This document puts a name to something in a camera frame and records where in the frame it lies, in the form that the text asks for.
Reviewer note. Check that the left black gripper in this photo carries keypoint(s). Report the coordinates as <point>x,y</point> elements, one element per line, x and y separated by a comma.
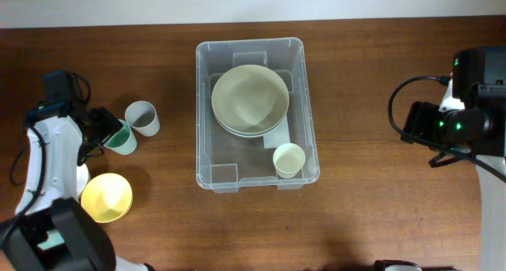
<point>111,125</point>

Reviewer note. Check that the green paper cup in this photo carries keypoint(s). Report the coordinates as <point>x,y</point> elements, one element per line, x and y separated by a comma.
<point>123,142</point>

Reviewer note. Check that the grey paper cup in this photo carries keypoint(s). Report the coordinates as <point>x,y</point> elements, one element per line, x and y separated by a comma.
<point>142,116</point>

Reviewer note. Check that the yellow small bowl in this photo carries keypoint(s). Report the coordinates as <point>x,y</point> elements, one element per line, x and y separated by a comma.
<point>107,197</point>

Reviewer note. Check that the cream bowl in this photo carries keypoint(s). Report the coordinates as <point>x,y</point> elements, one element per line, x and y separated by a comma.
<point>248,135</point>
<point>250,99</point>

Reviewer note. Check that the cream paper cup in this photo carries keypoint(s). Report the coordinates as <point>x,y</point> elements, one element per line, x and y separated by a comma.
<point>288,159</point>

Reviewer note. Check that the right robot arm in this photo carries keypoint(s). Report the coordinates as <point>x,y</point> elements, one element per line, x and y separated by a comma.
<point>469,124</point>

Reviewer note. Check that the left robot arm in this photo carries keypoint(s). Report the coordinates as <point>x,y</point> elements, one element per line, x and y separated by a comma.
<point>50,230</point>

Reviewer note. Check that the white small bowl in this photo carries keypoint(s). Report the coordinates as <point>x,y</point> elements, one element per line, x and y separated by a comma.
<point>83,177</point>

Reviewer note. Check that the cream bowl inside bin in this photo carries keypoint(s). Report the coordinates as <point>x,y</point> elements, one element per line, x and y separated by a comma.
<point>248,135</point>

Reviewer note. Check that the clear plastic storage bin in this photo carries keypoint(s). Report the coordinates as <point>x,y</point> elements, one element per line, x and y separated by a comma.
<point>226,162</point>

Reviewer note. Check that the white label in bin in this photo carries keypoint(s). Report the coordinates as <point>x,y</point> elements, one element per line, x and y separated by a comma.
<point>279,135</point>

